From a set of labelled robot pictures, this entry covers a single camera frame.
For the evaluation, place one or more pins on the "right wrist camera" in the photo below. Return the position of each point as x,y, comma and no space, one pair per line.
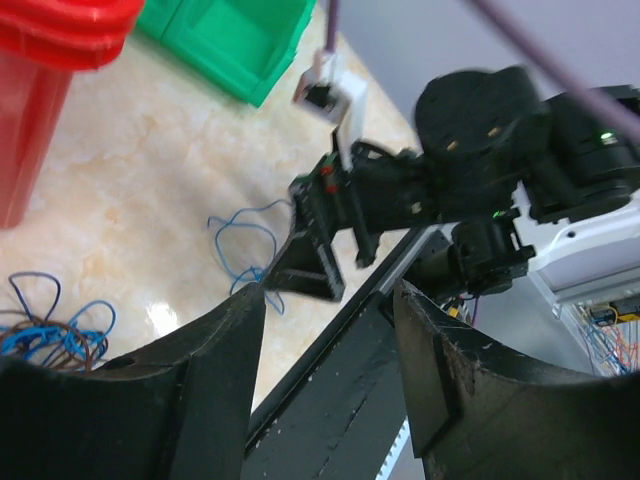
337,95

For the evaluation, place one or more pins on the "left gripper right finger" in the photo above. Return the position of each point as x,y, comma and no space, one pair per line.
478,409

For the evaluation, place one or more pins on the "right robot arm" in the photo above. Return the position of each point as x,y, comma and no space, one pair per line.
483,135

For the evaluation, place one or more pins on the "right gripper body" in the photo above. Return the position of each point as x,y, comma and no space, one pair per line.
381,192

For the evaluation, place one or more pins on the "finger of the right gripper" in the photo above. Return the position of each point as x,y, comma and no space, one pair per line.
306,263

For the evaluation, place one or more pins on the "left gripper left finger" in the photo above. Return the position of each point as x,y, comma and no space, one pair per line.
177,408

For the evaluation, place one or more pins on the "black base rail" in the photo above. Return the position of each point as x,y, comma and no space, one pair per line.
340,409

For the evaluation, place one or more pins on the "green compartment tray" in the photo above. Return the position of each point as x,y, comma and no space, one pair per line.
242,46

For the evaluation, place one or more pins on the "red plastic shopping basket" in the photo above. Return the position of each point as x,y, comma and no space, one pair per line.
43,45

